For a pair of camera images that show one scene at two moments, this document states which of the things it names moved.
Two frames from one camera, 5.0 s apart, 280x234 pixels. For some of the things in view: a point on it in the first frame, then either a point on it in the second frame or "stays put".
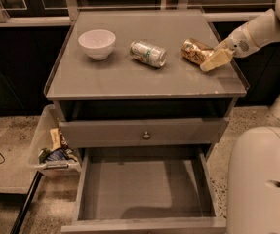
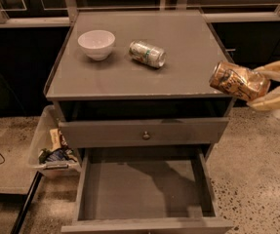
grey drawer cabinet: [145, 79] stays put
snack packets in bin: [60, 151] stays put
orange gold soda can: [195, 51] -> [241, 83]
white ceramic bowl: [98, 43] stays put
